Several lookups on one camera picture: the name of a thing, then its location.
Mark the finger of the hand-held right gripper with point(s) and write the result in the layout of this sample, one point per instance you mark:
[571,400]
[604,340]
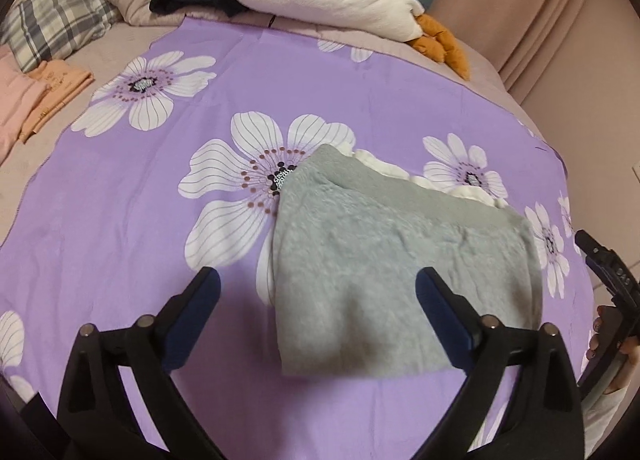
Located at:
[592,246]

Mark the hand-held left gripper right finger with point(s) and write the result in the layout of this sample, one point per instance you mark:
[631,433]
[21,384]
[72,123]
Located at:
[440,307]

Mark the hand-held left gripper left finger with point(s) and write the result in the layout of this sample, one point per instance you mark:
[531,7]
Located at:
[197,305]

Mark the grey sweater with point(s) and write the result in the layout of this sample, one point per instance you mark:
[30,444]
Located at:
[390,280]

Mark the person's right forearm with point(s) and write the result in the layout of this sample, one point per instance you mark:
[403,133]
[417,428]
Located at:
[602,422]

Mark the orange folded clothes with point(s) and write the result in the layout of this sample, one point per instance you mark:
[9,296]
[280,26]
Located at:
[55,89]

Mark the pink folded clothes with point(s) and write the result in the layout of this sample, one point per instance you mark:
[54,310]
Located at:
[15,99]

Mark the person's right hand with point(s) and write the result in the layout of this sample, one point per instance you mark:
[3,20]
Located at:
[596,340]

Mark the purple floral blanket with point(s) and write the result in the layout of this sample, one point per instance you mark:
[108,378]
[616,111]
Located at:
[150,220]

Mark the beige curtain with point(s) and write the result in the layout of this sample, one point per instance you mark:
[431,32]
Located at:
[550,14]

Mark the grey plaid pillow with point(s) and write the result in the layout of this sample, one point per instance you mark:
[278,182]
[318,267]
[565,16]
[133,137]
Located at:
[55,14]

